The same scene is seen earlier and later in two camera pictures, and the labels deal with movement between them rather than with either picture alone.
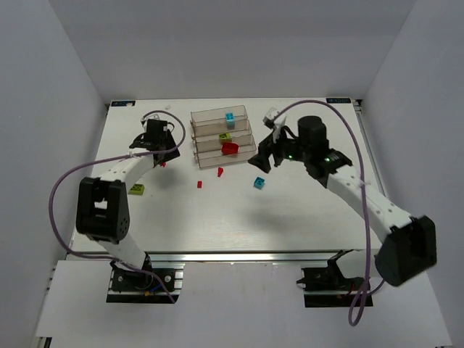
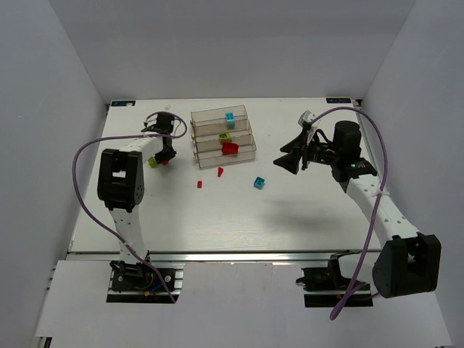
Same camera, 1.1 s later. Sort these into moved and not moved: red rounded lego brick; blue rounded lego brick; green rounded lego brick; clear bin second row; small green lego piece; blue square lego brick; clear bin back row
Moved: small green lego piece
Not moved: green rounded lego brick; blue square lego brick; clear bin second row; clear bin back row; blue rounded lego brick; red rounded lego brick
